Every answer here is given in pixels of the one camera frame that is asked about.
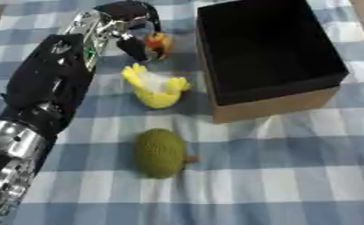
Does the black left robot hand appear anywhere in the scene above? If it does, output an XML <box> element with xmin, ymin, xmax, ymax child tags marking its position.
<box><xmin>92</xmin><ymin>0</ymin><xmax>164</xmax><ymax>62</ymax></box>

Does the cardboard box with black inside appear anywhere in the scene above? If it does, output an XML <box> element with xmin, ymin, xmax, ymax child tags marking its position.
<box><xmin>194</xmin><ymin>0</ymin><xmax>352</xmax><ymax>125</ymax></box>

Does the red and yellow toy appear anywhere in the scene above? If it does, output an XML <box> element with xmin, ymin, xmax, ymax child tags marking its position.
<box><xmin>142</xmin><ymin>32</ymin><xmax>175</xmax><ymax>61</ymax></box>

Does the green spiky durian toy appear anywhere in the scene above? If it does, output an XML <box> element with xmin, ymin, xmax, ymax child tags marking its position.
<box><xmin>133</xmin><ymin>127</ymin><xmax>202</xmax><ymax>180</ymax></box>

